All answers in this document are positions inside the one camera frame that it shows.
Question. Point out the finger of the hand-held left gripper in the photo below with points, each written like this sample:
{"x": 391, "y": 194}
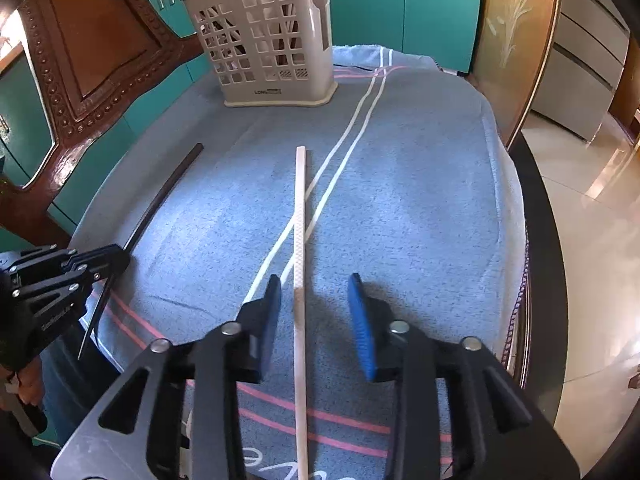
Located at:
{"x": 90, "y": 255}
{"x": 55, "y": 287}

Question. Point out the person's left hand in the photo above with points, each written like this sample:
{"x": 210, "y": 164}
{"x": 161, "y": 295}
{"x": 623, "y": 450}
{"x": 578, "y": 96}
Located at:
{"x": 31, "y": 382}

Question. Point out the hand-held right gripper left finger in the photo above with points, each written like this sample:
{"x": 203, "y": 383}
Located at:
{"x": 270, "y": 310}

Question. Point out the carved wooden chair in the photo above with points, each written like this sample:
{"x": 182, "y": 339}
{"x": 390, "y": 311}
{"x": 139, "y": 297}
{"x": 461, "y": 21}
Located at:
{"x": 95, "y": 35}

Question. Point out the blue striped towel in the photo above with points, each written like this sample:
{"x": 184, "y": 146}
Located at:
{"x": 410, "y": 210}

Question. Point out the dark red chopstick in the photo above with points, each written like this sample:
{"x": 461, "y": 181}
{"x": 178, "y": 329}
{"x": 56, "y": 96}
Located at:
{"x": 289, "y": 10}

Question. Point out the cream patterned chopstick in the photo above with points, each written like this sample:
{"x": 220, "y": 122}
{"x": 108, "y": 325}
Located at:
{"x": 299, "y": 240}

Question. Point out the person's dark blue trousers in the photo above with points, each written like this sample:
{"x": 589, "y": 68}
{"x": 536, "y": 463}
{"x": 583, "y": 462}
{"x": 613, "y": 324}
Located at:
{"x": 75, "y": 400}

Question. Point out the wooden door frame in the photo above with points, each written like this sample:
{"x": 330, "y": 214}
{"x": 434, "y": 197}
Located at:
{"x": 625, "y": 90}

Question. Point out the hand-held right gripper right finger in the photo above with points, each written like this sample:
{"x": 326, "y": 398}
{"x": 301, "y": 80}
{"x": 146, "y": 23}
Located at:
{"x": 360, "y": 325}

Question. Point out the etched glass panel wooden frame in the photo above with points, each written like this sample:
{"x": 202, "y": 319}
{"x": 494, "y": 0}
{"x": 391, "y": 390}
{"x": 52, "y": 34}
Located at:
{"x": 510, "y": 35}

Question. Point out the grey drawer cabinet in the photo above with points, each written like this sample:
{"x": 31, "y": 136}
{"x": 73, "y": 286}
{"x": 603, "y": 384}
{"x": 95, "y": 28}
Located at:
{"x": 580, "y": 50}

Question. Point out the beige plastic utensil basket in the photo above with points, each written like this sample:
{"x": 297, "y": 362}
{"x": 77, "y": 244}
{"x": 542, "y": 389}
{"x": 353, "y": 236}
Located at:
{"x": 270, "y": 95}

